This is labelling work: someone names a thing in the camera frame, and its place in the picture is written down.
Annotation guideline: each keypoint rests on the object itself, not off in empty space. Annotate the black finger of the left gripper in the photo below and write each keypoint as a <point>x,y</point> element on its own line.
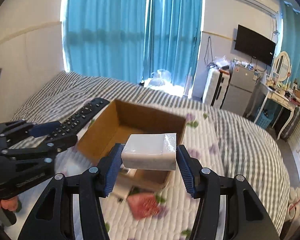
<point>45,149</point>

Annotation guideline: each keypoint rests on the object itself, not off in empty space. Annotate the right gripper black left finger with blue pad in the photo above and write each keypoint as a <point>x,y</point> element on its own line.
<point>52,215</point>

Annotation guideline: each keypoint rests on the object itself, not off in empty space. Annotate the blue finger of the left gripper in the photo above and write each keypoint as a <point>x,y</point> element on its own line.
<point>29,129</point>

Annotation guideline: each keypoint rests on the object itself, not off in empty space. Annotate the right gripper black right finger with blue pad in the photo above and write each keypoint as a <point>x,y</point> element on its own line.
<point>228,206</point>

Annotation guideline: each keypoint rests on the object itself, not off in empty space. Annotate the black remote control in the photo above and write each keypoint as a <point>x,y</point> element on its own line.
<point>79,119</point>

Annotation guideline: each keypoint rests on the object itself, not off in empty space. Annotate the brown cardboard box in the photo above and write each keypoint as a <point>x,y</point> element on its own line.
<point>118,122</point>

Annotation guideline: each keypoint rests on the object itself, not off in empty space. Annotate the red floral card case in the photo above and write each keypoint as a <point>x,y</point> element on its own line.
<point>143,205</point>

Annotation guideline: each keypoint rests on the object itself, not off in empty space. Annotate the white square power adapter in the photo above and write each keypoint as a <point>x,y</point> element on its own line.
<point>156,152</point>

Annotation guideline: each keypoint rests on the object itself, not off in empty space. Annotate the small white plug charger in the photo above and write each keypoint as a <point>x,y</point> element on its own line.
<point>124,183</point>

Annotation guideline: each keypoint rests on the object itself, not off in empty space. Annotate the person's hand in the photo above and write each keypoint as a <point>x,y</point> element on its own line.
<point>10,204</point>

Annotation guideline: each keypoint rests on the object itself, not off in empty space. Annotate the grey checked bed cover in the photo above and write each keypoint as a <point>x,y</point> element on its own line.
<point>246,148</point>

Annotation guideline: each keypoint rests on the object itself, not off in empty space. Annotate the blue laundry basket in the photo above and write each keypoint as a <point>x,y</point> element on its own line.
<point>264,119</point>

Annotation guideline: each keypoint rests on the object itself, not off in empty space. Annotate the white dressing table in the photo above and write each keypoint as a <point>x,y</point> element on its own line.
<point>273,101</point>

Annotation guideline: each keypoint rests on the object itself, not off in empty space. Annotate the clear water jug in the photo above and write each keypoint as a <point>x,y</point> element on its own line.
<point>160,80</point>

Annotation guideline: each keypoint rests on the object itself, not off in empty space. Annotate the silver mini fridge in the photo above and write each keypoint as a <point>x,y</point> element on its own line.
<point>239,91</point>

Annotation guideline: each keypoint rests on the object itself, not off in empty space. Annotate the white suitcase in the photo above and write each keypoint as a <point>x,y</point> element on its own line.
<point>215,88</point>

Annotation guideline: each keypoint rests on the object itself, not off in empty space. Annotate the teal window curtain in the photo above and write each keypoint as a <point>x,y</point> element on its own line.
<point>130,39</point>

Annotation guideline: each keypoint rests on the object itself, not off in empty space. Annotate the oval vanity mirror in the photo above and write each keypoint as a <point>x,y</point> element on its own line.
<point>282,66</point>

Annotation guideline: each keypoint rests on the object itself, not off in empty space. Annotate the clear plastic bag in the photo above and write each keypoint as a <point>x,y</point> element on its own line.
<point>222,62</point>

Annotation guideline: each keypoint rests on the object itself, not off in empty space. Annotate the teal right curtain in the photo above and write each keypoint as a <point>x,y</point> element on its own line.
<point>291,38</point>

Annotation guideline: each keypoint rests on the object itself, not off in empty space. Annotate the black wall television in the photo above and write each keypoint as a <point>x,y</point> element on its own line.
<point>255,45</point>

